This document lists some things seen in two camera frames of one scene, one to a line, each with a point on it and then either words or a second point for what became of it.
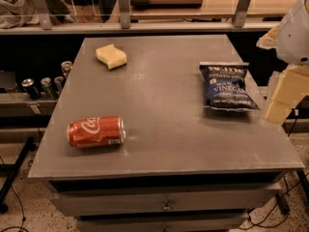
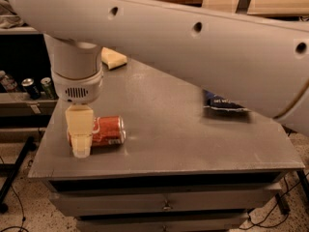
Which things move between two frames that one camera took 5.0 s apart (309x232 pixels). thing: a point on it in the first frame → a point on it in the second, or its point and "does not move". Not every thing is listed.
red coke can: (97, 131) does not move
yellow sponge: (113, 57) does not move
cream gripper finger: (292, 86) → (79, 116)
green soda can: (47, 88) does not move
